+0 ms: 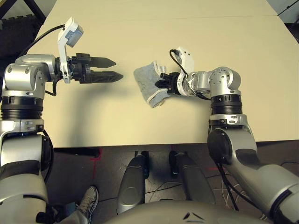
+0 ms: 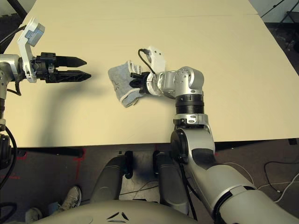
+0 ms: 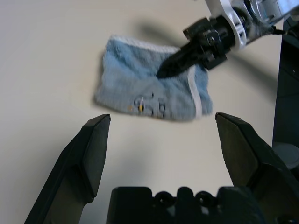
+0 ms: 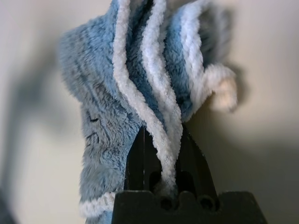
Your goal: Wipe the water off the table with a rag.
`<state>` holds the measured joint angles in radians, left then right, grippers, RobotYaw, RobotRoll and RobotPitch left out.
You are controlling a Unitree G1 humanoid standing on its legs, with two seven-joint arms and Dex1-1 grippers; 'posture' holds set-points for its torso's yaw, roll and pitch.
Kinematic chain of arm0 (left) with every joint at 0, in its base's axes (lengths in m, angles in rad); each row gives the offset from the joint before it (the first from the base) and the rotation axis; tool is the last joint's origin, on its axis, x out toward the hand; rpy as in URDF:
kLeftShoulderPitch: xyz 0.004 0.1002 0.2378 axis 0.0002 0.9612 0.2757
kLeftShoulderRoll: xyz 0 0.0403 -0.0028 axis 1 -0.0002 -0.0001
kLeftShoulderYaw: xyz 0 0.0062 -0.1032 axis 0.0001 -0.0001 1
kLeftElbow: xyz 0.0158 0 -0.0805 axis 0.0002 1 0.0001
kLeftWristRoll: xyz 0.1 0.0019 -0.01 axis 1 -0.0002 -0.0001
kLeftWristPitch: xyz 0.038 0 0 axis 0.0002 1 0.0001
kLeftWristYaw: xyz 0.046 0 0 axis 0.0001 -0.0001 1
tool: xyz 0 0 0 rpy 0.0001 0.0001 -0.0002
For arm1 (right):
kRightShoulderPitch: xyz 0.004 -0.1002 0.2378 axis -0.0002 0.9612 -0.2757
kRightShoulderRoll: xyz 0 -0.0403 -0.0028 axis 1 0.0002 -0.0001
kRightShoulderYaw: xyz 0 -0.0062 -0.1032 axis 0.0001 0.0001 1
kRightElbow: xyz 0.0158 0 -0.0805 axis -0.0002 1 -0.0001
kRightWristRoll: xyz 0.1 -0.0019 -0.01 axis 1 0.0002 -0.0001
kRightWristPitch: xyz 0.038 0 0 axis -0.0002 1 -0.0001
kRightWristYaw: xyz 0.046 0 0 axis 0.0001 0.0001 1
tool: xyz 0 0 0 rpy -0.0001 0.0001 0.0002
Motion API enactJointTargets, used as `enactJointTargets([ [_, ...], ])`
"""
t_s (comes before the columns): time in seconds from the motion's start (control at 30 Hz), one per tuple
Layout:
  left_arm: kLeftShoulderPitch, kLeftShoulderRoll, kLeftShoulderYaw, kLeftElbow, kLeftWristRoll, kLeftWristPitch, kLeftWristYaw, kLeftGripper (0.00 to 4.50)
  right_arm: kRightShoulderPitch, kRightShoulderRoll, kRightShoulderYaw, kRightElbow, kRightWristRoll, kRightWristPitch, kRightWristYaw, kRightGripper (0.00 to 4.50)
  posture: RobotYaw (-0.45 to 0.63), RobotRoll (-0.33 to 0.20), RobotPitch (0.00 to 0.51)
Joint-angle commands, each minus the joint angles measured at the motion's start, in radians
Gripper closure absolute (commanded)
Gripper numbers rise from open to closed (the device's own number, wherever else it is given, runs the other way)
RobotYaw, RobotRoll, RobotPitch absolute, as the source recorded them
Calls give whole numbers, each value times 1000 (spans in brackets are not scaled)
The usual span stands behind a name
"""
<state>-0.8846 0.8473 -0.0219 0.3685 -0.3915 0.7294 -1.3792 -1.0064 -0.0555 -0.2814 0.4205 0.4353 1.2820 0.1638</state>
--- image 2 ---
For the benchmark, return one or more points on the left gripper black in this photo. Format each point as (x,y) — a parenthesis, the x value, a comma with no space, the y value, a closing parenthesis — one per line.
(46,67)

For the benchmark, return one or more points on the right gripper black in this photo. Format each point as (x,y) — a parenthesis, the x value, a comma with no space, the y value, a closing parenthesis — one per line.
(144,82)

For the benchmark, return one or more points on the blue fluffy rag white trim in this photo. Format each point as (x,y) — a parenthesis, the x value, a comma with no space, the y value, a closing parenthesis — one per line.
(119,81)

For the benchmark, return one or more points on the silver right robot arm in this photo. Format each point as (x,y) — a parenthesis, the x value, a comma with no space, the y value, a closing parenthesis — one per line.
(233,182)

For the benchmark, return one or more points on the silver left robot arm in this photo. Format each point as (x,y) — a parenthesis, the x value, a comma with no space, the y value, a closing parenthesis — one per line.
(9,63)

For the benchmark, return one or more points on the black stand leg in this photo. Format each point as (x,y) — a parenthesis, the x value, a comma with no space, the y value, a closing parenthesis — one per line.
(19,8)

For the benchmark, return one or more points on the grey left robot leg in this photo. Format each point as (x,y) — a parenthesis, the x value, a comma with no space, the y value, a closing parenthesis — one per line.
(107,179)

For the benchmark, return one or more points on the dark right robot leg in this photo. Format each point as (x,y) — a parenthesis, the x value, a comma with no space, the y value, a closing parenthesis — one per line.
(170,182)

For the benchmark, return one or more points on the white bystander sneaker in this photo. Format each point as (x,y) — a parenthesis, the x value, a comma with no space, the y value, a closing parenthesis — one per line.
(71,197)
(32,214)

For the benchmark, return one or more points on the bystander leg blue jeans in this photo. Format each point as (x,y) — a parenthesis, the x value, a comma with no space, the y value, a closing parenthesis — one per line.
(53,208)

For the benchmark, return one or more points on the grey robot torso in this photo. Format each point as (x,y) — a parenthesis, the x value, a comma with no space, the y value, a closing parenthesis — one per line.
(93,214)

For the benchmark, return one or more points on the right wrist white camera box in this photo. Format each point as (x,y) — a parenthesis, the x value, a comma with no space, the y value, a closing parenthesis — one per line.
(157,58)

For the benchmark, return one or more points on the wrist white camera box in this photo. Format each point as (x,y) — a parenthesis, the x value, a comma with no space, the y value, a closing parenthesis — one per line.
(157,58)
(30,32)

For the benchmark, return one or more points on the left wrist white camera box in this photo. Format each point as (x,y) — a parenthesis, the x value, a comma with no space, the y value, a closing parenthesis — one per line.
(30,32)

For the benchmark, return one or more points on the black table frame bar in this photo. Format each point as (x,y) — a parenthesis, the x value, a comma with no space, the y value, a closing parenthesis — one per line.
(58,151)

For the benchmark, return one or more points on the black camera tripod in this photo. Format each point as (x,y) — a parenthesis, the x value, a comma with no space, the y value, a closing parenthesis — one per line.
(270,9)

